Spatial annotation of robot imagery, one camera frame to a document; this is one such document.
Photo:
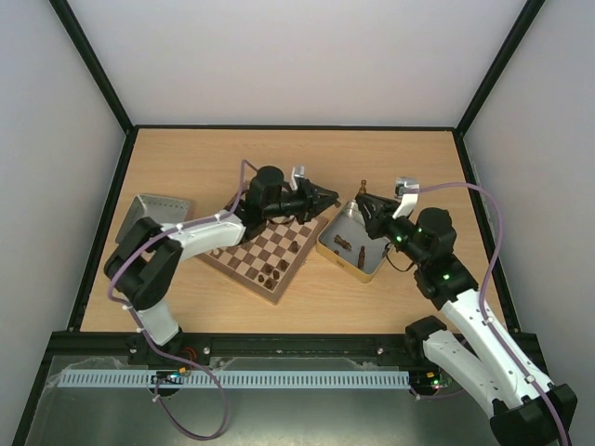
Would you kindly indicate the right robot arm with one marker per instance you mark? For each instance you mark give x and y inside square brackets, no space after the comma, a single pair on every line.
[523,405]

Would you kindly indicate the tin lid on table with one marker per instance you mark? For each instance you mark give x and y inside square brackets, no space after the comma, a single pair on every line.
[160,208]

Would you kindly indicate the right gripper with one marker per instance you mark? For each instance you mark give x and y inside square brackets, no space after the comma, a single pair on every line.
[383,222]

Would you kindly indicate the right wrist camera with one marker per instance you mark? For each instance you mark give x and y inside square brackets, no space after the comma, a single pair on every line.
[406,194]

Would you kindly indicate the blue cable duct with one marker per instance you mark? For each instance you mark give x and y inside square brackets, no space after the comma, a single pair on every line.
[236,379]

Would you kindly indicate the wooden chess board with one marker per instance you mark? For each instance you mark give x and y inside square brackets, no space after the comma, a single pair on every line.
[243,263]

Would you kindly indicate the dark pieces in tin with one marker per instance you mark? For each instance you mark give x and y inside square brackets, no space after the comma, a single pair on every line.
[347,246]

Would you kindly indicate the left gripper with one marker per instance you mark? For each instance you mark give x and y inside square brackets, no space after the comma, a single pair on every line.
[313,203]

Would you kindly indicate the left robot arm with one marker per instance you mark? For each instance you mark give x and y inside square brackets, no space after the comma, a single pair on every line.
[142,266]

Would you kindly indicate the gold metal tin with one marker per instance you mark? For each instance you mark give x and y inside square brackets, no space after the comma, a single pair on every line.
[349,224]

